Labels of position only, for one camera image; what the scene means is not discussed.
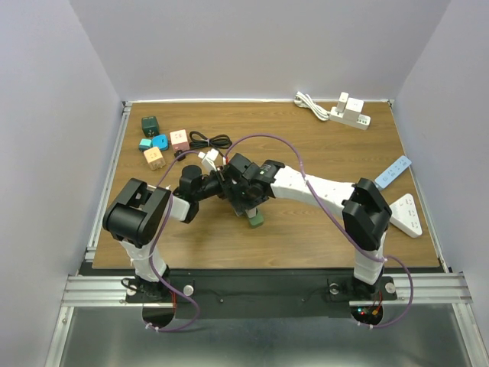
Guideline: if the light blue power strip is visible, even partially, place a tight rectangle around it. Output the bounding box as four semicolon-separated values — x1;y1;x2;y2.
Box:
374;155;412;190

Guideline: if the aluminium left side rail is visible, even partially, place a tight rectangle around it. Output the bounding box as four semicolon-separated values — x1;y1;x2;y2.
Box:
83;101;132;262

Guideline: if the blue square adapter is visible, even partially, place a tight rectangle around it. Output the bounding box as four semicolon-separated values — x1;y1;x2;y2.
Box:
152;134;169;151

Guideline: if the white coiled cable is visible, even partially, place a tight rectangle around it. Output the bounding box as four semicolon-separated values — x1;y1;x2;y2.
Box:
293;91;331;122

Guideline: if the teal usb charger plug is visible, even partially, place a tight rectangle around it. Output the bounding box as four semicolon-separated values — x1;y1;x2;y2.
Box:
138;138;153;152

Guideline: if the pink cube adapter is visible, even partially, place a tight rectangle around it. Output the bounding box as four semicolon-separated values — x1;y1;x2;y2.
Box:
170;129;189;151

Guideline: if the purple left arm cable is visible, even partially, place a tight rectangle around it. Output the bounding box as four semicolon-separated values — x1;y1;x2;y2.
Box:
147;151;207;333

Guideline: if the aluminium rail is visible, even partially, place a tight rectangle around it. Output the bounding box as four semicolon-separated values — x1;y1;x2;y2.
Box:
83;101;132;262
62;271;472;307

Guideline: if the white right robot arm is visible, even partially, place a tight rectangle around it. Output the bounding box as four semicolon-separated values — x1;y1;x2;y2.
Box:
222;154;392;298

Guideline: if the dark green charger plug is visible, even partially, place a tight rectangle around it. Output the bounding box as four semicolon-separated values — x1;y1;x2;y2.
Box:
141;116;160;138

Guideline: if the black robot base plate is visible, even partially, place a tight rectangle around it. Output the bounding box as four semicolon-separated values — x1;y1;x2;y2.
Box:
121;268;397;321

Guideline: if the dark green power strip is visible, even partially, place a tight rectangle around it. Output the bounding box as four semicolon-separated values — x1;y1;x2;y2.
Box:
246;208;264;229

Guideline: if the orange cube adapter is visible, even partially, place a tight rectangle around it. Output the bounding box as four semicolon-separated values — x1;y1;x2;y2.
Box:
144;147;166;171

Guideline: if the aluminium front rail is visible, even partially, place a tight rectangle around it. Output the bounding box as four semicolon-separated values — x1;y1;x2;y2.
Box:
62;271;472;307

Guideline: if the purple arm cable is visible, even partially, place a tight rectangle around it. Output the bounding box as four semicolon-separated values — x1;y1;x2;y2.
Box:
223;133;414;330
147;151;207;333

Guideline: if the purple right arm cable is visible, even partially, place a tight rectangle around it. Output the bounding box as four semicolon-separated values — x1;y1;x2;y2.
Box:
223;133;414;330

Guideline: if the white triangular power strip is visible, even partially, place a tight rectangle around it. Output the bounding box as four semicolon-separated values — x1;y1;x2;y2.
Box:
390;193;423;239

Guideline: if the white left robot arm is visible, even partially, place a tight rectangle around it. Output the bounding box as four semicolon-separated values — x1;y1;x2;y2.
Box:
102;165;222;301

